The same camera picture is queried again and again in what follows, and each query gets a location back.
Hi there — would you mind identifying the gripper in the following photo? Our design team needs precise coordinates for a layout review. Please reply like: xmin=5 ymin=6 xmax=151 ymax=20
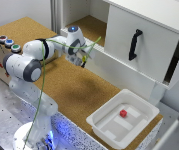
xmin=65 ymin=46 xmax=97 ymax=67

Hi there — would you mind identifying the yellow block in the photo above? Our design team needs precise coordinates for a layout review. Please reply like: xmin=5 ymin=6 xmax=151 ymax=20
xmin=81 ymin=55 xmax=88 ymax=65

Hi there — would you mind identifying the white cabinet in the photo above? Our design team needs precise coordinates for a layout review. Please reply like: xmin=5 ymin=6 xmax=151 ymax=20
xmin=50 ymin=0 xmax=179 ymax=108

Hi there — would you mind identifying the green button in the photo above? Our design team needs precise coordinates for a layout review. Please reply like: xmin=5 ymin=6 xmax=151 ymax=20
xmin=10 ymin=43 xmax=22 ymax=54

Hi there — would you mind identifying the blue button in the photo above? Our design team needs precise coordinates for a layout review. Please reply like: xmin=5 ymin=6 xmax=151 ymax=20
xmin=4 ymin=38 xmax=15 ymax=48

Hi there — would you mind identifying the pink block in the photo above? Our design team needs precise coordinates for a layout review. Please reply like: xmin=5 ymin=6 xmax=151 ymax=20
xmin=119 ymin=109 xmax=128 ymax=118

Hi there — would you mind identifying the white sliding door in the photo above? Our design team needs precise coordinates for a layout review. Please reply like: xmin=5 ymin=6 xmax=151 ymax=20
xmin=103 ymin=3 xmax=179 ymax=84

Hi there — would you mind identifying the red button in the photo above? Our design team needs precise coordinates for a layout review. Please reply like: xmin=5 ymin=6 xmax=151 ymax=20
xmin=0 ymin=34 xmax=8 ymax=45

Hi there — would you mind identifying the white plastic box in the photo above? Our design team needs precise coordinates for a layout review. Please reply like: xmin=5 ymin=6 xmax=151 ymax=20
xmin=85 ymin=88 xmax=161 ymax=150

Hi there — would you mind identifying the green cable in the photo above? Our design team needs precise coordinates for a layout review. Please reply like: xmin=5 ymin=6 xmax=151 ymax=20
xmin=22 ymin=35 xmax=103 ymax=150

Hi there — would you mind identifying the black door handle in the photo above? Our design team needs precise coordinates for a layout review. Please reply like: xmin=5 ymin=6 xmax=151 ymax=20
xmin=128 ymin=28 xmax=144 ymax=62

